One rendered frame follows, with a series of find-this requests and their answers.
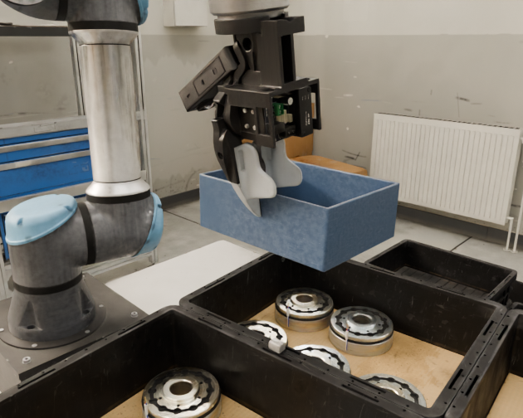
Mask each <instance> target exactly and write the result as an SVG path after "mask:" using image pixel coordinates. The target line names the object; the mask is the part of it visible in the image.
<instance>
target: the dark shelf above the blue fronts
mask: <svg viewBox="0 0 523 418"><path fill-rule="evenodd" d="M0 36H70V35H69V33H68V27H10V26H0Z"/></svg>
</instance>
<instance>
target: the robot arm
mask: <svg viewBox="0 0 523 418"><path fill-rule="evenodd" d="M0 1H2V2H3V3H4V4H6V5H7V6H9V7H10V8H12V9H14V10H16V11H18V12H20V13H22V14H25V15H27V16H29V17H35V18H37V19H42V20H48V21H60V22H67V26H68V33H69V35H70V36H71V37H73V38H74V39H75V40H76V41H77V42H78V44H79V46H80V54H81V69H82V78H83V86H84V94H85V102H86V118H87V126H88V134H89V142H90V158H91V166H92V174H93V182H92V184H91V185H90V186H89V187H88V188H87V189H86V202H77V201H76V199H75V198H74V197H72V196H70V195H66V194H60V195H56V194H51V195H45V196H41V197H35V198H33V199H30V200H27V201H24V202H22V203H20V204H18V205H17V206H15V207H14V208H13V209H12V210H11V211H10V212H9V213H8V214H7V216H6V220H5V224H6V233H7V234H6V237H5V239H6V242H7V246H8V252H9V257H10V263H11V269H12V280H13V285H14V291H13V295H12V302H11V305H10V309H9V312H8V316H7V321H8V327H9V331H10V332H11V334H12V335H13V336H15V337H17V338H20V339H22V340H26V341H32V342H46V341H53V340H57V339H61V338H66V337H69V336H71V335H73V334H76V333H78V332H80V331H81V330H83V329H85V328H86V327H88V326H89V325H90V324H91V323H92V322H93V320H94V319H95V316H96V311H95V301H94V300H93V298H92V296H91V294H90V291H89V290H88V288H87V286H86V283H85V281H84V279H83V274H82V266H83V265H91V264H96V263H100V262H105V261H109V260H117V259H121V258H125V257H136V256H137V255H141V254H144V253H148V252H150V251H152V250H154V249H155V248H156V247H157V246H158V244H159V242H160V240H161V237H162V234H163V228H164V214H163V209H161V206H162V204H161V201H160V200H159V197H158V196H157V195H156V194H155V193H153V192H151V191H150V186H149V184H148V183H147V182H145V181H144V180H143V179H142V178H141V174H140V164H139V143H138V132H137V122H136V111H135V101H134V80H133V69H132V59H131V48H130V45H131V42H132V41H133V40H134V39H135V38H136V37H137V36H138V35H139V29H138V26H140V25H141V24H144V23H145V21H146V20H147V17H148V13H149V12H148V7H149V0H0ZM208 1H209V8H210V13H211V14H212V15H214V16H218V19H214V26H215V32H216V34H217V35H233V42H234V44H233V45H231V46H225V47H224V48H223V49H221V50H220V52H218V53H217V54H216V55H215V57H213V58H212V59H211V60H210V61H209V62H208V63H207V64H206V65H205V66H204V67H203V68H202V69H201V70H200V71H199V72H198V73H197V74H196V75H195V76H194V77H193V78H192V79H191V80H190V81H189V82H188V83H187V84H186V85H185V86H184V87H183V88H182V89H181V90H180V91H179V95H180V97H181V100H182V101H183V104H184V107H185V109H186V110H187V112H190V111H194V110H197V111H198V112H199V111H204V110H207V109H211V108H213V107H214V106H215V108H216V109H215V119H212V124H213V147H214V151H215V154H216V157H217V160H218V162H219V164H220V166H221V168H222V170H223V172H224V174H225V176H226V178H227V180H228V181H229V182H230V183H231V184H232V187H233V188H234V190H235V192H236V193H237V195H238V196H239V197H240V199H241V200H242V202H243V203H244V205H245V206H246V207H247V208H248V210H249V211H250V212H252V213H253V214H254V215H255V216H258V217H260V216H262V209H261V203H260V199H259V198H273V197H275V196H276V188H277V187H295V186H298V185H300V184H301V181H302V172H301V170H300V168H299V167H297V166H296V165H295V164H294V163H293V162H292V161H291V160H290V159H289V158H288V157H287V156H286V145H285V141H284V139H287V138H289V137H291V136H296V137H301V138H303V137H305V136H307V135H310V134H313V129H318V130H321V116H320V81H319V78H312V77H300V76H296V62H295V49H294V36H293V34H294V33H298V32H304V31H305V19H304V16H289V12H284V9H285V8H288V7H289V5H290V1H289V0H208ZM311 93H315V108H316V118H312V106H311ZM243 139H248V140H252V141H253V142H252V143H244V144H242V140H243Z"/></svg>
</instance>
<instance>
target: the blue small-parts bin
mask: <svg viewBox="0 0 523 418"><path fill-rule="evenodd" d="M291 161H292V160H291ZM292 162H293V163H294V164H295V165H296V166H297V167H299V168H300V170H301V172H302V181H301V184H300V185H298V186H295V187H277V188H276V196H275V197H273V198H259V199H260V203H261V216H260V217H258V216H255V215H254V214H253V213H252V212H250V211H249V210H248V208H247V207H246V206H245V205H244V203H243V202H242V200H241V199H240V197H239V196H238V195H237V193H236V192H235V190H234V188H233V187H232V184H231V183H230V182H229V181H228V180H227V178H226V176H225V174H224V172H223V170H222V169H219V170H215V171H211V172H206V173H200V174H199V193H200V226H202V227H205V228H208V229H209V230H212V231H216V232H218V233H221V234H223V235H225V236H229V237H231V238H234V239H236V240H239V241H242V242H245V243H247V244H249V245H254V246H255V247H258V248H261V249H263V250H267V251H269V252H271V253H274V254H276V255H280V256H282V257H285V258H287V259H289V260H294V261H295V262H298V263H301V264H303V265H307V266H309V267H311V268H314V269H316V270H320V271H322V272H326V271H327V270H330V269H331V268H333V267H335V266H337V265H339V264H341V263H343V262H345V261H347V260H349V259H351V258H353V257H355V256H357V255H359V254H361V253H363V252H365V251H367V250H369V249H371V248H373V247H375V246H376V245H378V244H380V243H382V242H384V241H386V240H388V239H390V238H392V237H394V229H395V222H396V214H397V206H398V191H399V182H392V181H388V180H384V179H380V178H376V177H368V176H364V175H360V174H356V173H348V172H344V171H340V170H336V169H332V168H324V167H320V166H316V165H312V164H308V163H300V162H296V161H292Z"/></svg>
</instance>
